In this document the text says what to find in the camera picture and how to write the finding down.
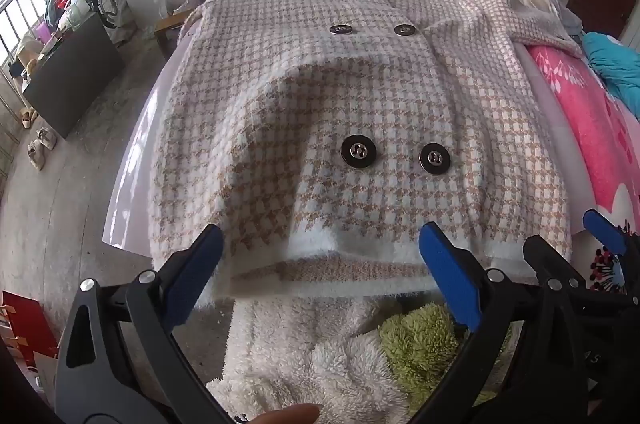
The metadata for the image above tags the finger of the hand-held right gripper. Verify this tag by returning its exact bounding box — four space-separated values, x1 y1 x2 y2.
522 234 576 289
582 209 631 255

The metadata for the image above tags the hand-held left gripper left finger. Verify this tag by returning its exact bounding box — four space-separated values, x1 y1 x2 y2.
54 224 236 424

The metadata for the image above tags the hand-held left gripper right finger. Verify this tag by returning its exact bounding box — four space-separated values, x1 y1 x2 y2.
410 221 596 424

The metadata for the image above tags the beige white houndstooth coat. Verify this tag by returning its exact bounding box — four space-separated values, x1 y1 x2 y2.
147 0 583 312

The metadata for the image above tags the person's left hand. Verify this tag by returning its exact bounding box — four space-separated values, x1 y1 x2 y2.
248 404 321 424

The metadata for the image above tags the glossy pink mat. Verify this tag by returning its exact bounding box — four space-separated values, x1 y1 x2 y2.
102 0 586 255

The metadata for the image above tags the pink floral blanket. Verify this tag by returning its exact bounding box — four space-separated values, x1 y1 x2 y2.
445 0 640 295

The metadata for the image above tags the white and green fleece robe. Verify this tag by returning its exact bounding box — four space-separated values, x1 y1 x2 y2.
197 291 523 424

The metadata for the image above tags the teal blanket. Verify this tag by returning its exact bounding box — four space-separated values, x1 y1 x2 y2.
582 31 640 119

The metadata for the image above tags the red box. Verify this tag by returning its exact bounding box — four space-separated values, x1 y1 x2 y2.
0 290 60 357

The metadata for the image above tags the dark cabinet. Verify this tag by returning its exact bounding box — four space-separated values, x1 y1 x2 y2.
22 11 126 139

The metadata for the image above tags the low wooden stool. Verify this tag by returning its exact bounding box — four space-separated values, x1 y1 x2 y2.
154 6 203 57

